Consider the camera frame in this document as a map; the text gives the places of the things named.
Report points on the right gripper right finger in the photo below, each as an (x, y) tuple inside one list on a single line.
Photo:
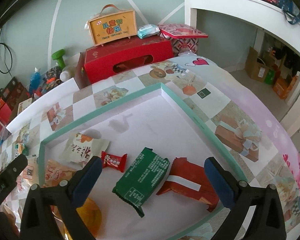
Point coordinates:
[(222, 181)]

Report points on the white persimmon snack packet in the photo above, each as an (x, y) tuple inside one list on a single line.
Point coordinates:
[(80, 148)]

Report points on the green white cracker packet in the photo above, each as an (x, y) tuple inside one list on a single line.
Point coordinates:
[(20, 149)]

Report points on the yellow bread packet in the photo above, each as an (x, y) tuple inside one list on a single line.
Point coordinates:
[(90, 213)]

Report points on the yellow handled gift case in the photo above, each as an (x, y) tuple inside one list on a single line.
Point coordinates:
[(112, 24)]

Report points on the orange cake packet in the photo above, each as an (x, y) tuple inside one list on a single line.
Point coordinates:
[(56, 172)]

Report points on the teal shallow tray box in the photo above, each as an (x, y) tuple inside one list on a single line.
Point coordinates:
[(151, 120)]

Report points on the wet wipes pack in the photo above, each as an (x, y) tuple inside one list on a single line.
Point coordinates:
[(147, 31)]

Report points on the toy card box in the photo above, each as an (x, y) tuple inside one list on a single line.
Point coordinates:
[(24, 104)]

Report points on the red patterned flat box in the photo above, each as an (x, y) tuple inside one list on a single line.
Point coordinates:
[(183, 38)]

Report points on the green snack packet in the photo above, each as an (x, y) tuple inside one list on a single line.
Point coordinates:
[(141, 179)]

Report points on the white ball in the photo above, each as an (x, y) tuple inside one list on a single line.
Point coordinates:
[(65, 76)]

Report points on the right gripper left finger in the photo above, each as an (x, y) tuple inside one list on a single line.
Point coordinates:
[(83, 181)]

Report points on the small red candy packet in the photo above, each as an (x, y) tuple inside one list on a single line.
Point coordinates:
[(113, 161)]

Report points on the clear acrylic box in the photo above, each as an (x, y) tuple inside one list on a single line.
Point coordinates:
[(0, 134)]

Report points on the green dumbbell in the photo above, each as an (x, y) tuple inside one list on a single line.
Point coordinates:
[(58, 57)]

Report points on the red white snack packet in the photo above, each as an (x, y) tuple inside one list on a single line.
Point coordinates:
[(190, 180)]

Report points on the blue water bottle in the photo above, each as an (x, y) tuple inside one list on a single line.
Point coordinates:
[(35, 81)]

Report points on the round bun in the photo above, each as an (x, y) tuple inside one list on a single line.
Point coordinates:
[(29, 175)]

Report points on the large red gift box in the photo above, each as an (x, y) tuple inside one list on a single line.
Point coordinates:
[(102, 62)]

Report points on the white shelf unit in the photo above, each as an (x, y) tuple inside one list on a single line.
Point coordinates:
[(235, 25)]

